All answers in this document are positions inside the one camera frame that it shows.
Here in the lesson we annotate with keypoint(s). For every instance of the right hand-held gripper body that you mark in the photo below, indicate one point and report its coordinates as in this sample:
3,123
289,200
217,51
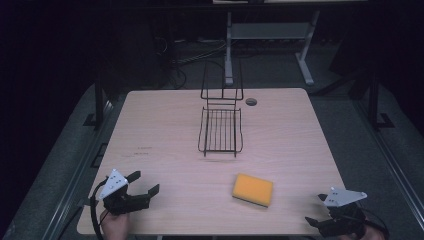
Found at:
344,213

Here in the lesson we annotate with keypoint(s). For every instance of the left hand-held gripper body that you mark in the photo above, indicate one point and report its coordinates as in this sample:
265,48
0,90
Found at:
117,195

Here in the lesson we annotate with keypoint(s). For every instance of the yellow sponge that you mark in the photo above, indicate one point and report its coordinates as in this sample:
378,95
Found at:
253,189

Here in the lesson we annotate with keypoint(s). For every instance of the person's left hand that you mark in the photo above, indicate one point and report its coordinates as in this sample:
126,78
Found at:
115,226

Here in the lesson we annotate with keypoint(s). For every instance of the person's right hand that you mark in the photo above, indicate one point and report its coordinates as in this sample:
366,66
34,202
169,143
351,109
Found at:
370,234

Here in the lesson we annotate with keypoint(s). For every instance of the grey metal stand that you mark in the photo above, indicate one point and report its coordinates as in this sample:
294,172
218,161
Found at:
270,43

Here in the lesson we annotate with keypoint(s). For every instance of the black metal frame post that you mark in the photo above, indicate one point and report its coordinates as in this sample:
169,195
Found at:
98,100
375,100

